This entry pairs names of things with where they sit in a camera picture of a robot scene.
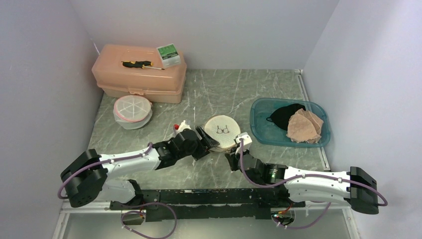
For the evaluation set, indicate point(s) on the pink plastic storage box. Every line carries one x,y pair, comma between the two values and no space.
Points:
163,86

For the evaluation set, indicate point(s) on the beige bra in basin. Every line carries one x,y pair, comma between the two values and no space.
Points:
305,126

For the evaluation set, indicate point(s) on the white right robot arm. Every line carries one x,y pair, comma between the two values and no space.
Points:
355,187

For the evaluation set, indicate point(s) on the pink rimmed mesh laundry bag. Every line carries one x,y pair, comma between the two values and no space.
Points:
132,112

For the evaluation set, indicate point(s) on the beige mesh laundry bag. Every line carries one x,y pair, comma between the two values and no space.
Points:
223,129

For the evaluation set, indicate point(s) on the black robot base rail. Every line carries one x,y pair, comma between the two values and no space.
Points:
160,205

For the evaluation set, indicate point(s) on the black yellow screwdriver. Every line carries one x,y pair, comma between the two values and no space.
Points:
140,64

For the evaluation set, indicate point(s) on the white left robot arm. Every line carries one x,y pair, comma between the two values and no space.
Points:
94,176

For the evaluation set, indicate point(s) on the black bra in basin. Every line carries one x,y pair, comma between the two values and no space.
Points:
281,116

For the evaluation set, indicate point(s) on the teal plastic basin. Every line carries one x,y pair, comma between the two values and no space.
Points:
267,132

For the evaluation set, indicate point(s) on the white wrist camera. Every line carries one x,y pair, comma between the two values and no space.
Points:
243,142
181,127

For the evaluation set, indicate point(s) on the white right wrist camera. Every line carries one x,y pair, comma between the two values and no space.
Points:
243,142

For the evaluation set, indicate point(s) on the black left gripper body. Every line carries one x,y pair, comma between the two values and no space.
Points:
201,148

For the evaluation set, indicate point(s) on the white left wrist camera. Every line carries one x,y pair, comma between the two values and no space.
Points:
181,127

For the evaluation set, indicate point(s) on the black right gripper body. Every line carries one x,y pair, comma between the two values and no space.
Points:
234,165

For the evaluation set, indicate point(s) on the small green white box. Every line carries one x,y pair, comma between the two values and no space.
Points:
169,55

